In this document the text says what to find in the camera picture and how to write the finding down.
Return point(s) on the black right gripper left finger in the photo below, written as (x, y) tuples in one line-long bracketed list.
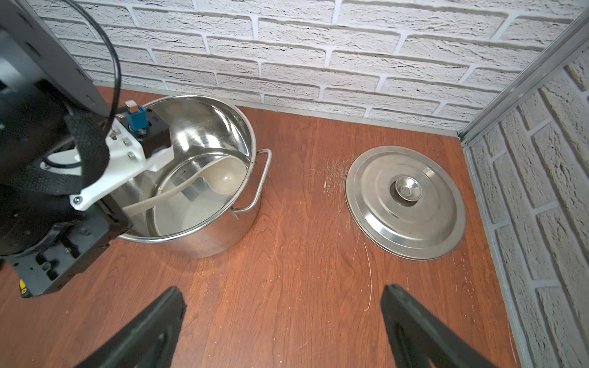
[(149, 340)]

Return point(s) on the stainless steel pot lid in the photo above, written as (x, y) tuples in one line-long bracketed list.
[(405, 203)]

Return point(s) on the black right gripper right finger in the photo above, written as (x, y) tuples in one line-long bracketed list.
[(419, 339)]

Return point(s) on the aluminium corner post right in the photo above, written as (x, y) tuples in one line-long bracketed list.
[(560, 52)]

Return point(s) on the beige plastic ladle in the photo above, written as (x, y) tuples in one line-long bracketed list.
[(224, 176)]

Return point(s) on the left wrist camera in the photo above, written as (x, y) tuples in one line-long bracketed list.
[(133, 147)]

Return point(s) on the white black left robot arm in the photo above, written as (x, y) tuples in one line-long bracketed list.
[(54, 127)]

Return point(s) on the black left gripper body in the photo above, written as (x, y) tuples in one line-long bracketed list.
[(68, 249)]

